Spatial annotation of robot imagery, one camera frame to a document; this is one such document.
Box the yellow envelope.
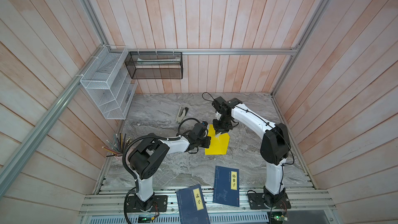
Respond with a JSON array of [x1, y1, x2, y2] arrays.
[[205, 124, 230, 156]]

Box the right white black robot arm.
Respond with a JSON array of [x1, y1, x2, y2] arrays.
[[212, 97, 291, 209]]

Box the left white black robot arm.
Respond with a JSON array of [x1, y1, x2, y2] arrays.
[[122, 118, 211, 212]]

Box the blue book on table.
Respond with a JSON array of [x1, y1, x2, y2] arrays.
[[213, 166, 239, 207]]

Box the pen holder with pencils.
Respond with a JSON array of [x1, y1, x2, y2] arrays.
[[102, 133, 130, 158]]

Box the black mesh basket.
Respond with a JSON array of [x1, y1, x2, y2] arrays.
[[124, 51, 183, 79]]

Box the blue book on rail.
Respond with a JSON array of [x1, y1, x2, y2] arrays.
[[176, 185, 210, 224]]

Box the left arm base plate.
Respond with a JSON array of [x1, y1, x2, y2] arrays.
[[123, 194, 168, 213]]

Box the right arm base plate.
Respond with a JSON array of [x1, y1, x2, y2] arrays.
[[247, 188, 291, 209]]

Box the aluminium frame rail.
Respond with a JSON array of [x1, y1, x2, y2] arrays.
[[109, 46, 298, 56]]

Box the white wire mesh shelf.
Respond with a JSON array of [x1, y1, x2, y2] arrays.
[[80, 45, 137, 120]]

